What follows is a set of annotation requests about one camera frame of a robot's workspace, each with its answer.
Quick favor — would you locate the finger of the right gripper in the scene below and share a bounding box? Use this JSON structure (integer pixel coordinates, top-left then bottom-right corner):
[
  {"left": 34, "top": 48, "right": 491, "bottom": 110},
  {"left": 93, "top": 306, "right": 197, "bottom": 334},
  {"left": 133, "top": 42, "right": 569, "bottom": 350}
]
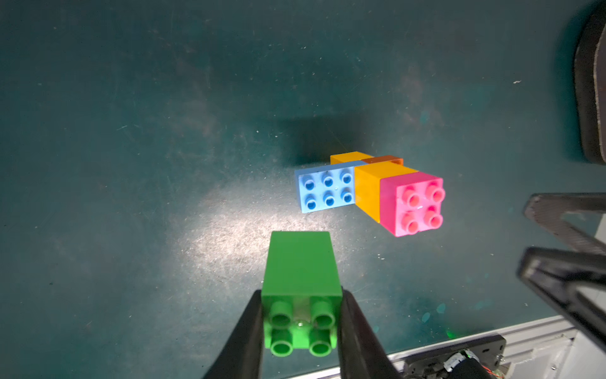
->
[
  {"left": 517, "top": 247, "right": 605, "bottom": 351},
  {"left": 523, "top": 193, "right": 605, "bottom": 256}
]

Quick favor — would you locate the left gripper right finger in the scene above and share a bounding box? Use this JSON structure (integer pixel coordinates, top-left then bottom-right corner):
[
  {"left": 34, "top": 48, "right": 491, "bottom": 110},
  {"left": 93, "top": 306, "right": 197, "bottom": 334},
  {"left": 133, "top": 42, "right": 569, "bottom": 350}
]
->
[{"left": 337, "top": 289, "right": 401, "bottom": 378}]

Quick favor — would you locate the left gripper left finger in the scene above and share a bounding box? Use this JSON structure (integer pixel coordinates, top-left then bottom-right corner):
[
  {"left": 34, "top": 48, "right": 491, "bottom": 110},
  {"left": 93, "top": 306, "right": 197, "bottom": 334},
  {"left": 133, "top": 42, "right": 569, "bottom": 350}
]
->
[{"left": 204, "top": 290, "right": 264, "bottom": 379}]

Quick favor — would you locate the green lego brick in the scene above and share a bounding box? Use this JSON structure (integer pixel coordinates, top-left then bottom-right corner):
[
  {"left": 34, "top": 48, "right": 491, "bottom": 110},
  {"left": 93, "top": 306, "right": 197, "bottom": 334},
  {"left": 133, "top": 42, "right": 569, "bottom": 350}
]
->
[{"left": 260, "top": 232, "right": 342, "bottom": 358}]

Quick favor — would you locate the pink lego brick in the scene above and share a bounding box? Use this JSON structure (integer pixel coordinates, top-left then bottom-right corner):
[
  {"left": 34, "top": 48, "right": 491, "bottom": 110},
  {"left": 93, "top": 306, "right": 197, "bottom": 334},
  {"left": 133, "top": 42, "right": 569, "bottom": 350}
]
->
[{"left": 380, "top": 171, "right": 446, "bottom": 237}]

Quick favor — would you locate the blue long lego brick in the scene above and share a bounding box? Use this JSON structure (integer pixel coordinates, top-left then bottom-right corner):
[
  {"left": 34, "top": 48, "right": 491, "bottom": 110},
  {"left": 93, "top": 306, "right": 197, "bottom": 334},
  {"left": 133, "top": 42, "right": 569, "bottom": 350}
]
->
[{"left": 294, "top": 160, "right": 365, "bottom": 213}]

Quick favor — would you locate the yellow lego brick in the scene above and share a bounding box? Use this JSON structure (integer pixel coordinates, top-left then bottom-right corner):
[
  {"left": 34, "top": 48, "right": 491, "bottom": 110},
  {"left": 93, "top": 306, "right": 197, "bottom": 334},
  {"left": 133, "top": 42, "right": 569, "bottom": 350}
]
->
[
  {"left": 330, "top": 151, "right": 372, "bottom": 165},
  {"left": 354, "top": 161, "right": 418, "bottom": 223}
]

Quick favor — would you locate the orange lego brick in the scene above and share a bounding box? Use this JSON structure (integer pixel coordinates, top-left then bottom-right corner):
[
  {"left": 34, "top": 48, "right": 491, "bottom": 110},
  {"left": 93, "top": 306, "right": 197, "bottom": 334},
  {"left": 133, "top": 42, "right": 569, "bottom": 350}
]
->
[{"left": 362, "top": 155, "right": 403, "bottom": 166}]

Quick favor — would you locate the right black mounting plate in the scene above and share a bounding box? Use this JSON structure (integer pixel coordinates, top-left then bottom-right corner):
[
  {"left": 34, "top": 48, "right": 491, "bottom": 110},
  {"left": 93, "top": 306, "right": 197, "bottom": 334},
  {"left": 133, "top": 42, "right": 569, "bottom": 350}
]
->
[{"left": 401, "top": 335, "right": 507, "bottom": 379}]

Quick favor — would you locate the dark oval stand base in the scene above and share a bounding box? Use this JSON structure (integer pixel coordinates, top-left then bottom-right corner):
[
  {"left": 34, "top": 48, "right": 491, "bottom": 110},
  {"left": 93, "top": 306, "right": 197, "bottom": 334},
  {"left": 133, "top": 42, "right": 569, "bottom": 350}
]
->
[{"left": 573, "top": 1, "right": 605, "bottom": 164}]

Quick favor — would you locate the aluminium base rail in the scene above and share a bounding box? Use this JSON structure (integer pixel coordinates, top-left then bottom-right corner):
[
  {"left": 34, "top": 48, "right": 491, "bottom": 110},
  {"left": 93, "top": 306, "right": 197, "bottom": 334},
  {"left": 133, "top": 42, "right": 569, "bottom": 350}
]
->
[{"left": 307, "top": 316, "right": 578, "bottom": 378}]

